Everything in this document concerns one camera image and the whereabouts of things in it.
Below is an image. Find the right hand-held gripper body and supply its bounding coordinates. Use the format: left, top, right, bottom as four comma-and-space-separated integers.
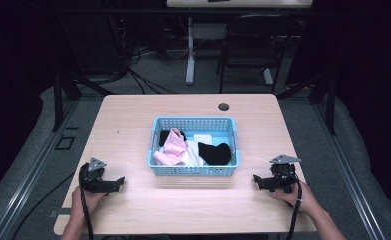
265, 154, 302, 194

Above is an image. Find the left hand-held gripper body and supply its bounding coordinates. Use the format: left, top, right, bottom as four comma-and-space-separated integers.
78, 157, 118, 195

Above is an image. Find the person's left hand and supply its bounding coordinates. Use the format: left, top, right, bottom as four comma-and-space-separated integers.
70, 185, 107, 216

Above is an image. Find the person's right hand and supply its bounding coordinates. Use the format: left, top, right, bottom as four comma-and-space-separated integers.
270, 180, 319, 215

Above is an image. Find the black sock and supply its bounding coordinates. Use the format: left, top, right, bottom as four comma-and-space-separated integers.
197, 141, 233, 167

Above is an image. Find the pink cloth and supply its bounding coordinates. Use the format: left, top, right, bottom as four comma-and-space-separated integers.
153, 127, 189, 167

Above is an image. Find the light blue plastic basket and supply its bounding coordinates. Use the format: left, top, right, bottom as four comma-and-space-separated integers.
146, 115, 242, 177

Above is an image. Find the pale folded cloth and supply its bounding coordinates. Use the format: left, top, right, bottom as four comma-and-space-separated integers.
192, 133, 214, 146

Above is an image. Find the white cloth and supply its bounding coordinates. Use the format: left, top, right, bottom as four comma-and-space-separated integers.
182, 139, 208, 167

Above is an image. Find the black metal stand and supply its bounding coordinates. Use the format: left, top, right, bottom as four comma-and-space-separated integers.
276, 68, 338, 136
50, 64, 115, 133

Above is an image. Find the black folding chair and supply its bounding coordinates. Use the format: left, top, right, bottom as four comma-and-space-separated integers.
215, 13, 300, 95

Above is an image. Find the white background desk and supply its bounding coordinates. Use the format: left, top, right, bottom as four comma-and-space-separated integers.
165, 0, 314, 86

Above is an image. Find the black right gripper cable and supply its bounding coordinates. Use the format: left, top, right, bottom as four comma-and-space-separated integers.
283, 171, 303, 240

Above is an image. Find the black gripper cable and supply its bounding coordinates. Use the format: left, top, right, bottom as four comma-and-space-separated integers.
78, 163, 95, 240
283, 171, 303, 240

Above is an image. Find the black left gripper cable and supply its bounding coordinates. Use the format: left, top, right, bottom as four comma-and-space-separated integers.
78, 163, 95, 240

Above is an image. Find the black floor cable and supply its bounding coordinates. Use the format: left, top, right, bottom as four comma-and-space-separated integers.
10, 170, 77, 240

